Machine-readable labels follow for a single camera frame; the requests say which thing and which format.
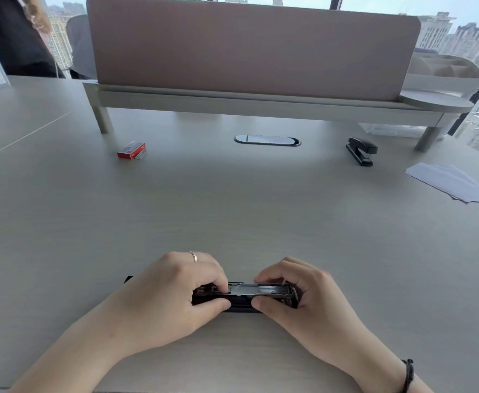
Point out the person's left hand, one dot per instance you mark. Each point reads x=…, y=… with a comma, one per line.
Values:
x=157, y=306

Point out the person's right thumb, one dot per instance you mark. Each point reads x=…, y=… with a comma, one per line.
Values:
x=272, y=307

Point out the person's left thumb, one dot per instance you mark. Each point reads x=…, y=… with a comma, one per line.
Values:
x=210, y=307

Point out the red staple box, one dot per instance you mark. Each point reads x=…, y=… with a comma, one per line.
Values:
x=131, y=151

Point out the grey office chair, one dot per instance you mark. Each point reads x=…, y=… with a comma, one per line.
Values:
x=80, y=47

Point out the white desk organizer tray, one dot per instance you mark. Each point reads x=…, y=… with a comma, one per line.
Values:
x=442, y=75

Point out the pink desk divider panel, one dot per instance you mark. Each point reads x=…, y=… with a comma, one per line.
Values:
x=251, y=47

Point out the black stapler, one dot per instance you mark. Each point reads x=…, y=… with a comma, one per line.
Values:
x=361, y=150
x=243, y=300

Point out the closed black stapler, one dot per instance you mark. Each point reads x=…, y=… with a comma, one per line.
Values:
x=361, y=150

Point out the person's right forearm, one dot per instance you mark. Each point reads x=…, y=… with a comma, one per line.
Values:
x=386, y=376

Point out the white paper sheets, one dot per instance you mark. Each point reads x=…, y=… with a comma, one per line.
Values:
x=454, y=182

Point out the person's left forearm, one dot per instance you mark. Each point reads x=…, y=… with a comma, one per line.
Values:
x=71, y=356

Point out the grey desk shelf riser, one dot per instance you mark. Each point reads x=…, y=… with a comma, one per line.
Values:
x=264, y=104

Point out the person's right hand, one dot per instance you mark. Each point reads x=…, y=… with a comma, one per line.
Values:
x=325, y=319

